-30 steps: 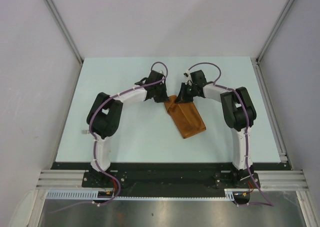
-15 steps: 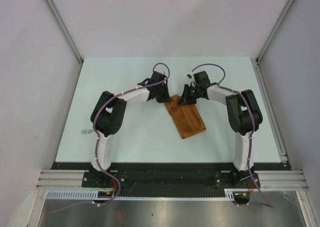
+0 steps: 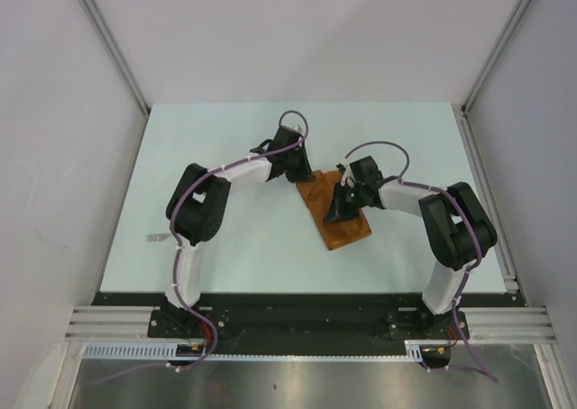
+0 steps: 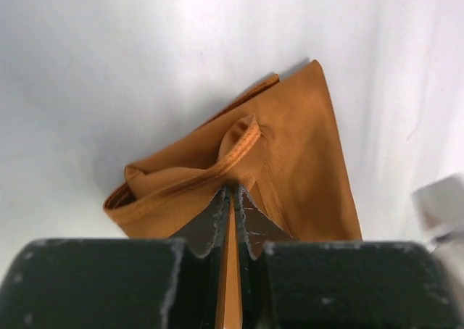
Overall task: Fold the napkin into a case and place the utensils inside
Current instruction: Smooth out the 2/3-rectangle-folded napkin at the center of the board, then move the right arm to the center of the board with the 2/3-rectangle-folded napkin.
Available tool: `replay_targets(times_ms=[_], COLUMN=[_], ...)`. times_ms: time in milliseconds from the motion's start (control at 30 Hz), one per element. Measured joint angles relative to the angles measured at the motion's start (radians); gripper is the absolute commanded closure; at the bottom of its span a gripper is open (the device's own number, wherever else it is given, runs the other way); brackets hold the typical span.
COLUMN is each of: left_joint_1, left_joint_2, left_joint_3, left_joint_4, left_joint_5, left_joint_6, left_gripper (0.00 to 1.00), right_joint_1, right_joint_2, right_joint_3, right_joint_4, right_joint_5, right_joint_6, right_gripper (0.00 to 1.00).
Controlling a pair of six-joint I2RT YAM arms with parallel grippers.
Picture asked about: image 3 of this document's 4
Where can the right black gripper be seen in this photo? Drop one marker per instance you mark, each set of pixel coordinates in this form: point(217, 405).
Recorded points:
point(338, 211)

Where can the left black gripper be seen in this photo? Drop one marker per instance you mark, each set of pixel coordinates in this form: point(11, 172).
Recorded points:
point(306, 169)

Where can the orange cloth napkin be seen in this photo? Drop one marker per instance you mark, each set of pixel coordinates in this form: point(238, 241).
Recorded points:
point(317, 196)

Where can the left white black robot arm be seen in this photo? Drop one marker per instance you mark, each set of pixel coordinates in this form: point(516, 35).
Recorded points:
point(196, 208)

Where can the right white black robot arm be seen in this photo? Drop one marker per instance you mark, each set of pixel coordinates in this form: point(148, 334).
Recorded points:
point(458, 229)

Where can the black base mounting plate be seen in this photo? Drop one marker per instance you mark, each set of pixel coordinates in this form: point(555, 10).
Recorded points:
point(305, 325)

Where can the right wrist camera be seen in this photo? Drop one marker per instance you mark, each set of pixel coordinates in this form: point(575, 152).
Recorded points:
point(348, 178)

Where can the white slotted cable duct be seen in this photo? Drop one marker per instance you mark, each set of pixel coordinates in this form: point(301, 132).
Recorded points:
point(176, 352)

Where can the right aluminium frame rail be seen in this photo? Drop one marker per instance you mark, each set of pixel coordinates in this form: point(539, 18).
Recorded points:
point(537, 330)

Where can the left aluminium frame post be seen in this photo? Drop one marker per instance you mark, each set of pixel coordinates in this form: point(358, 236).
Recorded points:
point(104, 33)

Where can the aluminium frame post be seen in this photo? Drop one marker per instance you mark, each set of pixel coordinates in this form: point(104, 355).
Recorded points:
point(104, 33)
point(498, 49)

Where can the right aluminium frame post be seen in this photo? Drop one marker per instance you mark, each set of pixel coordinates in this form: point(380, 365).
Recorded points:
point(498, 49)

